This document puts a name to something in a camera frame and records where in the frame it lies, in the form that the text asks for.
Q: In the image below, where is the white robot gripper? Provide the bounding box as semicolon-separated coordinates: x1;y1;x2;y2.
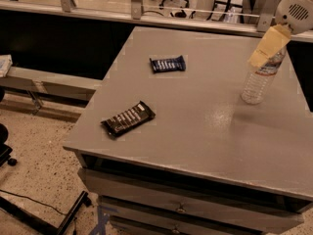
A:
248;0;313;69

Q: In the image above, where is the clear plastic water bottle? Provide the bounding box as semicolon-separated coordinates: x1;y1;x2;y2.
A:
241;47;287;105

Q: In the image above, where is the blue rxbar blueberry wrapper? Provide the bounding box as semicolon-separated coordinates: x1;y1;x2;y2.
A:
150;56;186;72

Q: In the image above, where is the grey drawer cabinet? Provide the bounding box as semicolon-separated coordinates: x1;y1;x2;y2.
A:
65;27;313;235

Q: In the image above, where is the black snack bar wrapper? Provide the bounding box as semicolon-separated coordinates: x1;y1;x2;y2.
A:
101;101;156;138

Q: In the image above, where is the grey side bench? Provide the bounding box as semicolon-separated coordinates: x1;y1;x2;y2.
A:
0;55;102;109

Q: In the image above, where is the black chair caster left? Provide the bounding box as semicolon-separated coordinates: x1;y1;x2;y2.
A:
0;123;17;166

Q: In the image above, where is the black stand base bar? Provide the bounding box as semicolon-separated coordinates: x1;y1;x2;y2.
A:
0;191;92;235

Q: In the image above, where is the metal railing frame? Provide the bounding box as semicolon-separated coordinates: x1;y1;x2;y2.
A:
0;0;313;43

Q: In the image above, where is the black floor cable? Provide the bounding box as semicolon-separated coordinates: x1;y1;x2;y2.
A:
0;188;67;217

